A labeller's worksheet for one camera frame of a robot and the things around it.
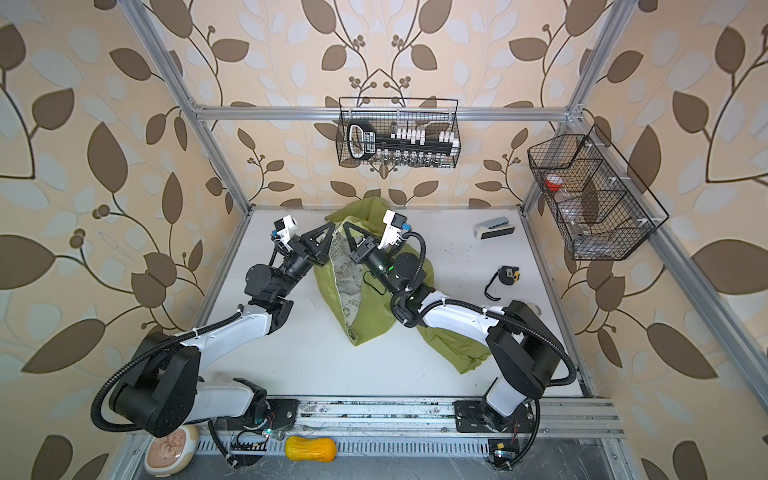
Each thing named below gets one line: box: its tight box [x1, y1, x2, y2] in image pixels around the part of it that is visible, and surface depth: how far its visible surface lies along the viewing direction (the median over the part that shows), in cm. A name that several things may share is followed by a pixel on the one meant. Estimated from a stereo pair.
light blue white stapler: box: [474, 217, 515, 240], surface depth 113 cm
